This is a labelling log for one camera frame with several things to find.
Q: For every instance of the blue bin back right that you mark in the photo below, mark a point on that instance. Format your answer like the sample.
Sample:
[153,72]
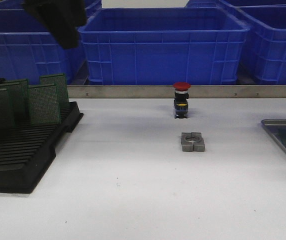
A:
[232,3]

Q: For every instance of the blue plastic bin right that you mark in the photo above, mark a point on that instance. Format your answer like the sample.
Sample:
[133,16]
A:
[263,55]

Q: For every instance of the black slotted board rack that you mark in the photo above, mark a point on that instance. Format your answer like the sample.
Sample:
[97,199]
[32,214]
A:
[27,151]

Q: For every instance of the blue plastic bin centre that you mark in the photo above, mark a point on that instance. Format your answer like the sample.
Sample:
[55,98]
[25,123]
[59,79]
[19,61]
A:
[162,46]

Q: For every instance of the blue bin back left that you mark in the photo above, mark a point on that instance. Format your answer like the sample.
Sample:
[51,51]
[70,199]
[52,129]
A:
[91,6]

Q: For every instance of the blue plastic bin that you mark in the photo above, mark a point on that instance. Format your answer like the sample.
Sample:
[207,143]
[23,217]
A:
[28,50]
[263,55]
[162,46]

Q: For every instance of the grey metal clamp block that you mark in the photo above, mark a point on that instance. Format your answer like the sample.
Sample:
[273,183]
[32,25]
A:
[192,142]

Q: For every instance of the red emergency stop button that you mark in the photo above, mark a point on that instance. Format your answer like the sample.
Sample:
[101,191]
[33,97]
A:
[180,103]

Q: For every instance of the blue plastic bin left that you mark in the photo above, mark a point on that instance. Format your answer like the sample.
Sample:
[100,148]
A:
[28,50]

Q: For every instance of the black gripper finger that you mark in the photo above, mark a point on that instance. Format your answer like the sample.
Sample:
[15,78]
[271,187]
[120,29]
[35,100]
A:
[60,17]

